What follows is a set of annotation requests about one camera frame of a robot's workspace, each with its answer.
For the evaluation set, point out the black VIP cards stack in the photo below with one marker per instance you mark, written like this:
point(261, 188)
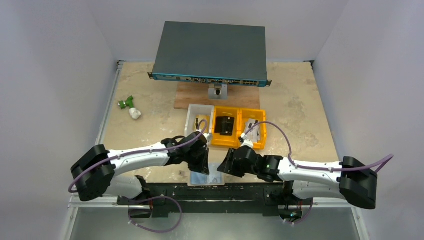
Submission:
point(224, 125)

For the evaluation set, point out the silver cards stack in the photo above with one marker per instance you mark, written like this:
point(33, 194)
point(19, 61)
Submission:
point(255, 133)

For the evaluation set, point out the yellow middle plastic bin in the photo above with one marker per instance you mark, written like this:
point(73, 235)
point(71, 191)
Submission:
point(221, 140)

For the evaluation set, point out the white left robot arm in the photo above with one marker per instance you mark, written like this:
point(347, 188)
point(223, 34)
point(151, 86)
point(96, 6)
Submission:
point(101, 172)

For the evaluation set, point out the yellow plastic bin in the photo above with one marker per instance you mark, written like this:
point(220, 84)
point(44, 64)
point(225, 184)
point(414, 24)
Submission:
point(221, 140)
point(257, 114)

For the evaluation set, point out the yellow right plastic bin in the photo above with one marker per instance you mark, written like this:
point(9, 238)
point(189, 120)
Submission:
point(257, 114)

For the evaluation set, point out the gold cards stack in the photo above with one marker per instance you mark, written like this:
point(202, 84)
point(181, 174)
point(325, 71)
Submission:
point(202, 122)

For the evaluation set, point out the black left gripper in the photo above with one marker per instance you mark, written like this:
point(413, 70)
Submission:
point(199, 160)

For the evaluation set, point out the grey network switch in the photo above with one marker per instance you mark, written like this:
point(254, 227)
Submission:
point(210, 53)

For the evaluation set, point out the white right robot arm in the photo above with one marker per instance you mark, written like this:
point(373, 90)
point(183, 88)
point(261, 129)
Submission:
point(347, 180)

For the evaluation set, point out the green white pipe fitting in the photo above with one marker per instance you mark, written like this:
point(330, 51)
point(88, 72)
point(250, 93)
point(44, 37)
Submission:
point(128, 103)

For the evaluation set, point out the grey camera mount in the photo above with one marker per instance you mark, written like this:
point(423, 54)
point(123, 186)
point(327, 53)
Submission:
point(218, 91)

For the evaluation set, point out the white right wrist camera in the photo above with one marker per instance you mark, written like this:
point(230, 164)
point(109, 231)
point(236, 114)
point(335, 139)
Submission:
point(245, 141)

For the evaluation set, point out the wooden board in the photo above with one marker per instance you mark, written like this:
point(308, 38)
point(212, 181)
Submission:
point(198, 94)

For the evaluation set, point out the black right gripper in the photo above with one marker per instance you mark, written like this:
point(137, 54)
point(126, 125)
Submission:
point(234, 162)

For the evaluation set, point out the white plastic bin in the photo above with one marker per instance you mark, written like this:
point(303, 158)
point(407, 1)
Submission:
point(196, 113)

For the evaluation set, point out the black front rail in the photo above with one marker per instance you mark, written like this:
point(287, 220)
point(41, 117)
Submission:
point(266, 199)

